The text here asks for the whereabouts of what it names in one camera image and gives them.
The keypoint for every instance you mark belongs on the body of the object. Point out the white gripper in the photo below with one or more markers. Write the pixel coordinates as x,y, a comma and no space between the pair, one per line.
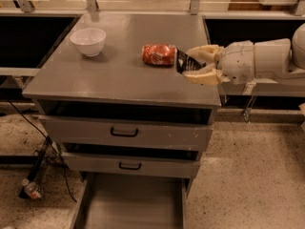
237,62

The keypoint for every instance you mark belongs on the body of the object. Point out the black rxbar chocolate bar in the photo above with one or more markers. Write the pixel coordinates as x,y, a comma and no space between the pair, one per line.
185,63

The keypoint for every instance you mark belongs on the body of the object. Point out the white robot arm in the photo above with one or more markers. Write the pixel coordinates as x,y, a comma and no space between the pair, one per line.
280,60

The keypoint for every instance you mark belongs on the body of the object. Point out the grey drawer cabinet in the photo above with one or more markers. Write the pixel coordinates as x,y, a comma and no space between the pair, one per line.
117,84

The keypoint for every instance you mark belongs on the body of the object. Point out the grey top drawer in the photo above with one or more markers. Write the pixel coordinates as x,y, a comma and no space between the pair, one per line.
99,131

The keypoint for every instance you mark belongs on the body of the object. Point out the grey middle drawer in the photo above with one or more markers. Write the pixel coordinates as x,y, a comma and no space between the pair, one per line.
156,167

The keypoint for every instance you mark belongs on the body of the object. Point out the grey open bottom drawer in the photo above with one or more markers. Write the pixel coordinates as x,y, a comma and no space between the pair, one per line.
113,201

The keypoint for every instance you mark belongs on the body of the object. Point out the crushed red soda can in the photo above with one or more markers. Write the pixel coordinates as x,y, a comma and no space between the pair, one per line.
159,54

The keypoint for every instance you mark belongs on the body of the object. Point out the white ceramic bowl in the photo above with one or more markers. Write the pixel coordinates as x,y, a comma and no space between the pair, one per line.
89,41

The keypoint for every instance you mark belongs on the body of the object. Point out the black stand on floor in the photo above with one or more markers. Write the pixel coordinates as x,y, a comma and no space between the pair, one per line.
38,160

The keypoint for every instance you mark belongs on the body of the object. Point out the plastic bottle on floor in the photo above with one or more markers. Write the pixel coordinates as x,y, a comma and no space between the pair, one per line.
32,189

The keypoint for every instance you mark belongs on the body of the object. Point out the black top drawer handle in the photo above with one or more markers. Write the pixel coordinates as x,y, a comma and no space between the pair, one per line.
122,133

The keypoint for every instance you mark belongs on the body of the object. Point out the black drawer handle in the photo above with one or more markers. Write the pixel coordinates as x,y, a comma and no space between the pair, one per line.
132,167
122,133

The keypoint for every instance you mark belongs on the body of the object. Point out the black middle drawer handle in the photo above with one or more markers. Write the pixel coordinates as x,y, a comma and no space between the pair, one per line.
132,167

